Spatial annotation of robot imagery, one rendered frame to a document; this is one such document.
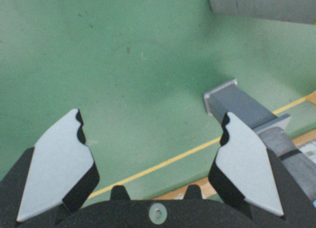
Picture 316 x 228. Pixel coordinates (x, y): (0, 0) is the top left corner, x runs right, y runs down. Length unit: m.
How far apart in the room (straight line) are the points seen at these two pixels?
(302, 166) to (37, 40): 0.88
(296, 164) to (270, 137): 0.10
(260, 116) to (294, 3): 0.37
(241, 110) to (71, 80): 0.70
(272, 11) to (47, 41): 0.60
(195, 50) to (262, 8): 0.25
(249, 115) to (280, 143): 0.13
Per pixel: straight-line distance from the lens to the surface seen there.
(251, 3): 0.42
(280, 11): 0.38
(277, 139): 0.59
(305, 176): 0.57
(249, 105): 0.64
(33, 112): 0.74
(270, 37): 0.80
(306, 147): 2.34
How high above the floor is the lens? 0.49
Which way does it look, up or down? 48 degrees down
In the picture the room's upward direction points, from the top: 161 degrees clockwise
